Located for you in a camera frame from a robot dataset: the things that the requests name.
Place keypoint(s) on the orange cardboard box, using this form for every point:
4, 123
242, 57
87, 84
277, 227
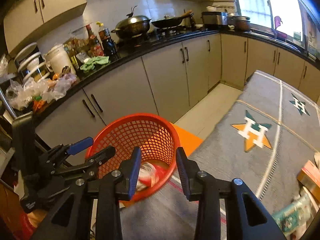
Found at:
309, 177

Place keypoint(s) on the red label sauce bottle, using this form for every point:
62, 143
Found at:
94, 43

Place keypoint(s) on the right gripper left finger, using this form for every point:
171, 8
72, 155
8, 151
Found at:
70, 217

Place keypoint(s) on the red plastic mesh basket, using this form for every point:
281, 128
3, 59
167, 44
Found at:
156, 138

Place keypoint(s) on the white plastic jug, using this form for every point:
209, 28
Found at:
57, 58

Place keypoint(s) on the kitchen cabinets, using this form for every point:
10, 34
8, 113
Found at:
168, 78
29, 20

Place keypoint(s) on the crumpled clear plastic bags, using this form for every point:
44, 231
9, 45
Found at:
46, 90

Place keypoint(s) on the lidded steel wok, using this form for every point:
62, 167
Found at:
132, 26

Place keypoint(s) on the grey star-pattern tablecloth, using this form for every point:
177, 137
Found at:
265, 139

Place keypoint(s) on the pink item on sill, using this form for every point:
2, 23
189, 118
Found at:
277, 24

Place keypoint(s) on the dark soy sauce bottle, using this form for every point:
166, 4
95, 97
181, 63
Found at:
108, 44

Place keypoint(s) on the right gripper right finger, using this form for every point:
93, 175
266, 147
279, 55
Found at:
246, 217

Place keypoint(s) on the green white snack packet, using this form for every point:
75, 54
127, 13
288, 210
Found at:
294, 215

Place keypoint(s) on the lower kitchen cabinets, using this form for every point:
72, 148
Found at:
168, 78

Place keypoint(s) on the stacked white bowls rack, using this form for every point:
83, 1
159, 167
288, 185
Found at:
30, 63

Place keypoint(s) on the gas stove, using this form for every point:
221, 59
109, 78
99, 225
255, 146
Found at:
169, 33

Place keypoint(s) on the upper kitchen cabinets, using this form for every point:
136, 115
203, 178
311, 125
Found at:
29, 20

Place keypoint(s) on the silver rice cooker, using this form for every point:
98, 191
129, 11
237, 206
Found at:
214, 19

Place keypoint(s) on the black frying pan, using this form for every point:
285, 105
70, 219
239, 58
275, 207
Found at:
169, 22

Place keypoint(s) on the green cloth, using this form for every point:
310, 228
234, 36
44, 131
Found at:
91, 63

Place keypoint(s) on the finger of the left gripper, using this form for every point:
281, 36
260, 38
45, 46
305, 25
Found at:
90, 168
79, 146

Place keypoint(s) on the kitchen window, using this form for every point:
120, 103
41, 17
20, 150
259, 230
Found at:
262, 12

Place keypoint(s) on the red white snack wrapper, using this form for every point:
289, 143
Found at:
148, 176

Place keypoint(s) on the dark cooking pot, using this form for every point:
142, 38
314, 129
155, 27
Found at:
240, 23

